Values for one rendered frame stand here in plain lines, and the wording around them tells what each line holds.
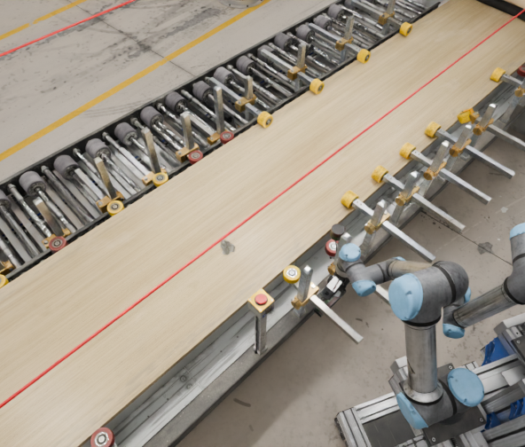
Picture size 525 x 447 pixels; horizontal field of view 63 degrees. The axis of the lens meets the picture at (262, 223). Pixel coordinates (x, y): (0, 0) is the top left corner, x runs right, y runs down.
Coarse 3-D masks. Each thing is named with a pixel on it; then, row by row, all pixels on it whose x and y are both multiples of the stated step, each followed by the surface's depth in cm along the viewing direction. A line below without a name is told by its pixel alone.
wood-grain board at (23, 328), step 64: (384, 64) 291; (448, 64) 292; (512, 64) 292; (256, 128) 253; (320, 128) 254; (384, 128) 255; (448, 128) 256; (192, 192) 225; (256, 192) 225; (320, 192) 226; (64, 256) 202; (128, 256) 202; (192, 256) 202; (256, 256) 203; (0, 320) 183; (64, 320) 184; (128, 320) 184; (192, 320) 184; (0, 384) 168; (64, 384) 168; (128, 384) 169
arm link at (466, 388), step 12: (456, 372) 137; (468, 372) 137; (444, 384) 136; (456, 384) 134; (468, 384) 135; (480, 384) 135; (456, 396) 133; (468, 396) 132; (480, 396) 133; (456, 408) 133; (468, 408) 135
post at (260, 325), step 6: (258, 318) 165; (264, 318) 167; (258, 324) 170; (264, 324) 172; (258, 330) 175; (264, 330) 178; (258, 336) 181; (264, 336) 184; (258, 342) 186; (264, 342) 190; (258, 348) 192; (264, 348) 196
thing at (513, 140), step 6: (480, 120) 251; (492, 126) 248; (492, 132) 248; (498, 132) 245; (504, 132) 245; (504, 138) 245; (510, 138) 242; (516, 138) 242; (516, 144) 241; (522, 144) 240; (522, 150) 241
